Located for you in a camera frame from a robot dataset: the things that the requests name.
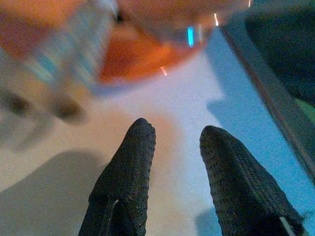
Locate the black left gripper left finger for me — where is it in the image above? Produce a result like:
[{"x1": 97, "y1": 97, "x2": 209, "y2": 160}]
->
[{"x1": 78, "y1": 118, "x2": 157, "y2": 236}]

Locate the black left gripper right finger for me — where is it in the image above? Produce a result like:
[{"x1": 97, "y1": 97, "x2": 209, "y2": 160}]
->
[{"x1": 199, "y1": 125, "x2": 309, "y2": 236}]

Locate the orange round plate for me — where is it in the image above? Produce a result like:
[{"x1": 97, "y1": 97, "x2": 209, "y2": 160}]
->
[{"x1": 0, "y1": 0, "x2": 215, "y2": 86}]

